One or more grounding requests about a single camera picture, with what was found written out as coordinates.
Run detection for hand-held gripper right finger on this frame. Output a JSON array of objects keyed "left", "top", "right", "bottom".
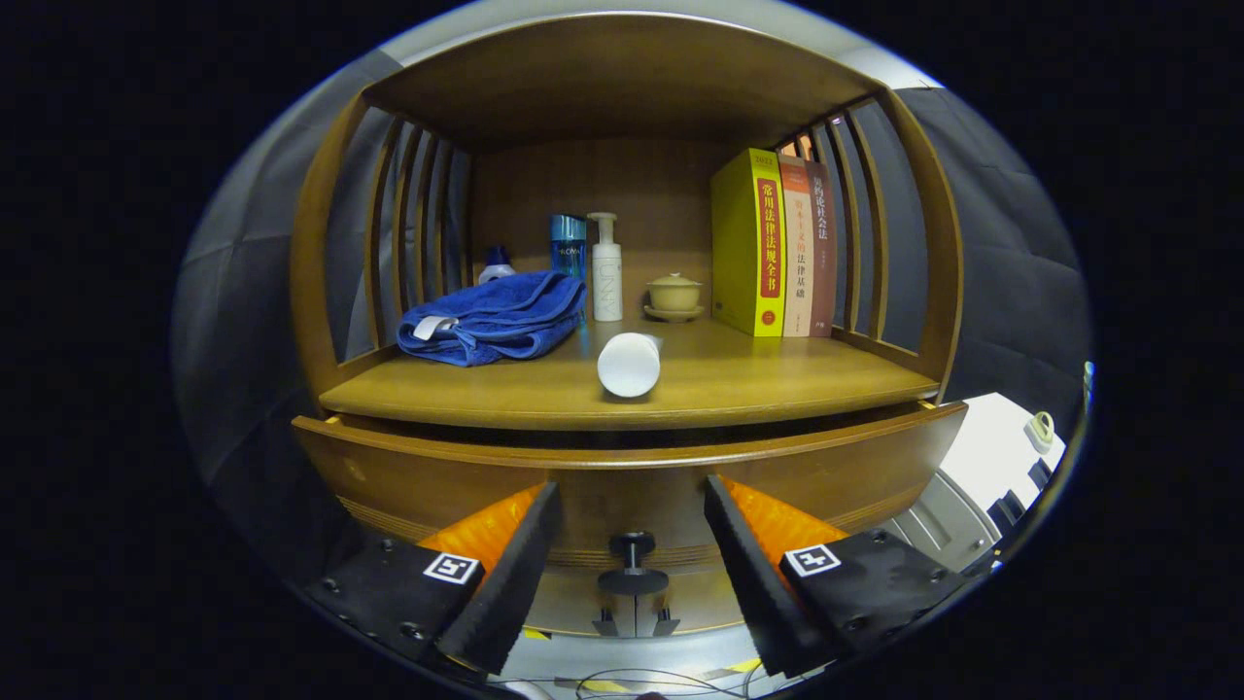
[{"left": 704, "top": 474, "right": 973, "bottom": 679}]

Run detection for folded blue towel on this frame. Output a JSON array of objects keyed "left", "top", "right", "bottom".
[{"left": 397, "top": 270, "right": 588, "bottom": 368}]

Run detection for wooden countertop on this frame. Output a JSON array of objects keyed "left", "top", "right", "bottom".
[{"left": 319, "top": 316, "right": 942, "bottom": 432}]

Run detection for white green tube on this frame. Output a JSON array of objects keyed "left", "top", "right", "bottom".
[{"left": 596, "top": 332, "right": 665, "bottom": 399}]

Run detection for white side unit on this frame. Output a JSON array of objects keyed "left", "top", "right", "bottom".
[{"left": 875, "top": 392, "right": 1068, "bottom": 575}]

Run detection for orange and white book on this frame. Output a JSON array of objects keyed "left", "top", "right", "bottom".
[{"left": 777, "top": 156, "right": 815, "bottom": 338}]

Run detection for wooden cabinet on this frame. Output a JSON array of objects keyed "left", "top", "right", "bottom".
[{"left": 290, "top": 12, "right": 965, "bottom": 638}]

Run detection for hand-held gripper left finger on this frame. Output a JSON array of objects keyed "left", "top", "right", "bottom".
[{"left": 301, "top": 481, "right": 565, "bottom": 679}]

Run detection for wooden cabinet door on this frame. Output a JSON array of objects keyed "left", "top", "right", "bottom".
[
  {"left": 634, "top": 581, "right": 744, "bottom": 635},
  {"left": 530, "top": 581, "right": 635, "bottom": 638}
]

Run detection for brown book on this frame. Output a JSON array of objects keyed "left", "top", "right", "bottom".
[{"left": 807, "top": 162, "right": 839, "bottom": 337}]

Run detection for beige lidded teacup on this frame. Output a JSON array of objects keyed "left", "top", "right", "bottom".
[{"left": 646, "top": 272, "right": 703, "bottom": 312}]

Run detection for black floor cables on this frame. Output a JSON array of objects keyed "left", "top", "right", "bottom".
[{"left": 554, "top": 666, "right": 759, "bottom": 699}]

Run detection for thick yellow book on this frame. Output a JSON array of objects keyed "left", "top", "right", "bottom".
[{"left": 709, "top": 148, "right": 786, "bottom": 338}]

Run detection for wooden drawer with black knob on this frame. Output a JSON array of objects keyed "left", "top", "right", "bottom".
[{"left": 292, "top": 401, "right": 970, "bottom": 596}]

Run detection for white pump bottle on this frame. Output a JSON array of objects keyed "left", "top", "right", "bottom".
[{"left": 587, "top": 212, "right": 624, "bottom": 323}]

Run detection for tall blue bottle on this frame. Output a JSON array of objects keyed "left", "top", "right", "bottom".
[{"left": 550, "top": 214, "right": 588, "bottom": 283}]

